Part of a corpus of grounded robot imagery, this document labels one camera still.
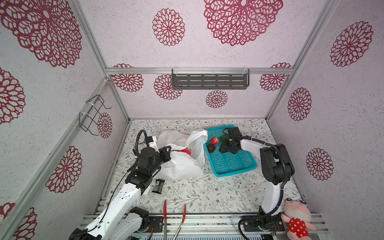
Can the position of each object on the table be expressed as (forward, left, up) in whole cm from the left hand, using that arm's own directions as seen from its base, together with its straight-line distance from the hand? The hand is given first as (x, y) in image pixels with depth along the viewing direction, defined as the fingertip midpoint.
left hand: (171, 149), depth 78 cm
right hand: (+15, -34, -18) cm, 41 cm away
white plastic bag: (-1, -8, -3) cm, 9 cm away
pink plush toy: (-29, -61, -15) cm, 69 cm away
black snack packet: (-13, +8, -19) cm, 24 cm away
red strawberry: (+18, -27, -17) cm, 36 cm away
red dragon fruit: (+3, -8, -5) cm, 10 cm away
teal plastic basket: (+2, -32, -21) cm, 38 cm away
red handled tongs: (-28, +3, -19) cm, 34 cm away
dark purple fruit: (+11, -24, -15) cm, 30 cm away
